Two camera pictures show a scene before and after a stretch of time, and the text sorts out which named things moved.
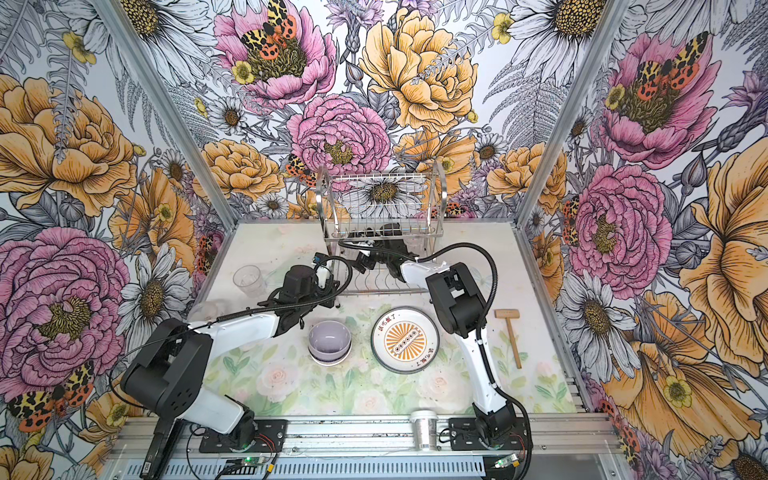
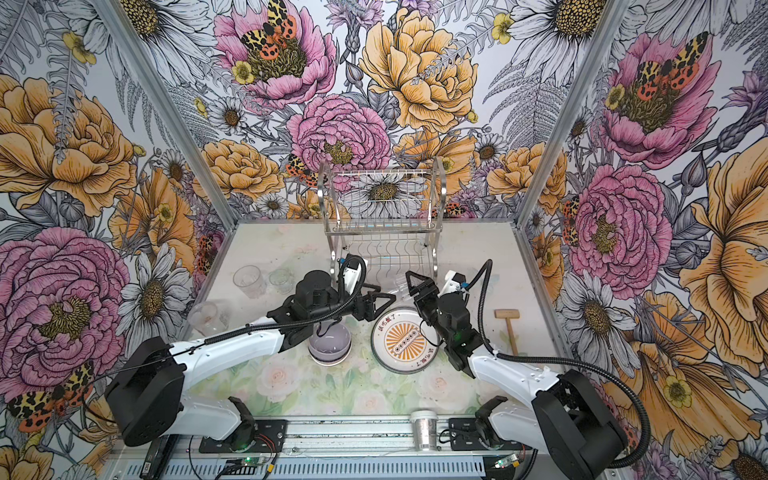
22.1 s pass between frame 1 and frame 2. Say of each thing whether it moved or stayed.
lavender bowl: stayed
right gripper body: moved
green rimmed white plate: stayed
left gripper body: moved
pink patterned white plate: stayed
